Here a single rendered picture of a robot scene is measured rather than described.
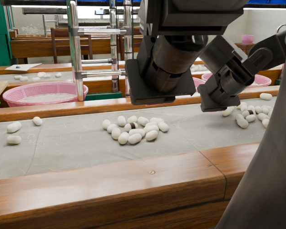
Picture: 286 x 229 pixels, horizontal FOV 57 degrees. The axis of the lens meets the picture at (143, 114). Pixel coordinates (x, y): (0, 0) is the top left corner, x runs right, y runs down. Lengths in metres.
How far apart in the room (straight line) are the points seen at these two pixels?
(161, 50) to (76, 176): 0.23
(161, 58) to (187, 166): 0.20
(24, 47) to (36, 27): 2.33
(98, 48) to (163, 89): 3.01
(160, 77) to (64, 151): 0.29
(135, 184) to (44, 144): 0.27
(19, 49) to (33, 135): 2.68
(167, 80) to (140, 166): 0.16
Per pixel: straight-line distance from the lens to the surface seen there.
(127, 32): 0.80
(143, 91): 0.39
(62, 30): 3.07
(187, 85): 0.42
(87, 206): 0.38
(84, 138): 0.62
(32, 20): 5.62
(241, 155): 0.51
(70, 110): 0.76
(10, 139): 0.64
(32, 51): 3.31
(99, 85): 1.08
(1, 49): 3.29
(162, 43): 0.32
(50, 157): 0.56
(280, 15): 6.82
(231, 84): 0.61
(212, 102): 0.68
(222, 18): 0.27
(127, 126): 0.63
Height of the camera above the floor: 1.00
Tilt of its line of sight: 20 degrees down
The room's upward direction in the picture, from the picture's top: straight up
